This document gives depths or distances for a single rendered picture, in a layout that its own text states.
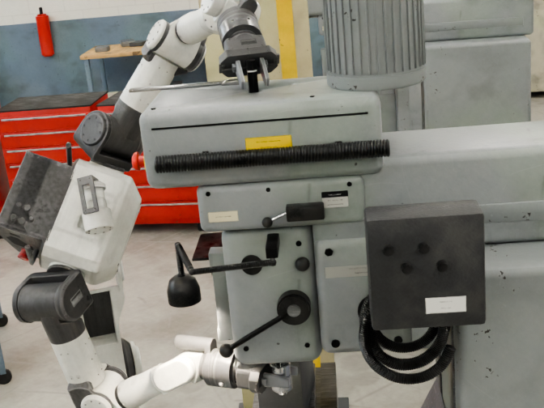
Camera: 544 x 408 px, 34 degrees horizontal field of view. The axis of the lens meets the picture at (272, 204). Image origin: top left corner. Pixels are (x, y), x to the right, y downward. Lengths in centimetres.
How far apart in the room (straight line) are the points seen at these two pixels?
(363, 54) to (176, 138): 39
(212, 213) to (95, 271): 48
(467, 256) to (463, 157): 28
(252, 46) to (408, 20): 33
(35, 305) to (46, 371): 289
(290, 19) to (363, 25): 183
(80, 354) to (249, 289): 52
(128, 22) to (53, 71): 112
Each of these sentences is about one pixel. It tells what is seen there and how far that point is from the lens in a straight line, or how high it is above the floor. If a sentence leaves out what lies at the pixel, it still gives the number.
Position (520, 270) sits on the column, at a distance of 177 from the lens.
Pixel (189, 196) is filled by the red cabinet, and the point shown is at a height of 30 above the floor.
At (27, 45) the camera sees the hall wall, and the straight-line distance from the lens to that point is 1147.
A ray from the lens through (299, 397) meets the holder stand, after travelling 240.
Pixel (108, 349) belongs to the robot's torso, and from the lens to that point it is 264.
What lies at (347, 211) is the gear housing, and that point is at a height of 166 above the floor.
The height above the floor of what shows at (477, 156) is 175.
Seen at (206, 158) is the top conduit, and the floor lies 180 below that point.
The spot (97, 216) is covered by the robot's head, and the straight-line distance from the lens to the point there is 209.
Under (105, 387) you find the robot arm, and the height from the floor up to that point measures 117.
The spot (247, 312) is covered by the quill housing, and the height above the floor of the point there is 144.
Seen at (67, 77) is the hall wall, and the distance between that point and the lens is 1140.
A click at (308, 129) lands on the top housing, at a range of 174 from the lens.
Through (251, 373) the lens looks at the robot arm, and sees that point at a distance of 205.
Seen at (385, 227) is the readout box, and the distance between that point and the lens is 155.
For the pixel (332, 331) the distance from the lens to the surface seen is 190.
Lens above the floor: 224
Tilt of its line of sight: 18 degrees down
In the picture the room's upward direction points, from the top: 5 degrees counter-clockwise
